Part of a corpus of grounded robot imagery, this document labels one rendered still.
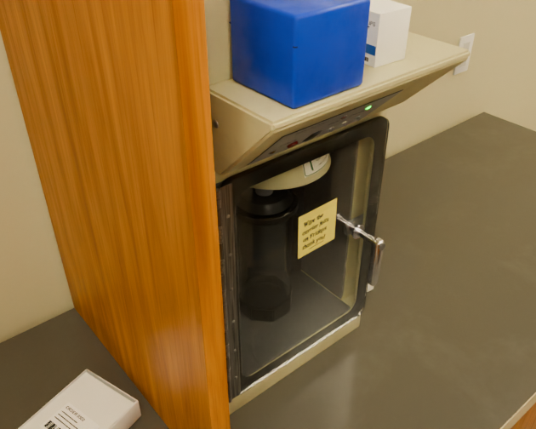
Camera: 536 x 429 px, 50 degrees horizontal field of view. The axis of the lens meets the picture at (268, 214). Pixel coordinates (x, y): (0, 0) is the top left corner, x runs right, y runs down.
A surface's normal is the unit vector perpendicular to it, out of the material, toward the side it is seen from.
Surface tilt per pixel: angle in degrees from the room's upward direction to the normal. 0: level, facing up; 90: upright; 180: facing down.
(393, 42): 90
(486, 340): 0
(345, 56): 90
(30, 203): 90
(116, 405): 0
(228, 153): 90
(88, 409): 0
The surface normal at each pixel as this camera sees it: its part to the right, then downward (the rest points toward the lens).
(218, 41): 0.64, 0.44
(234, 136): -0.77, 0.37
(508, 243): 0.00, -0.82
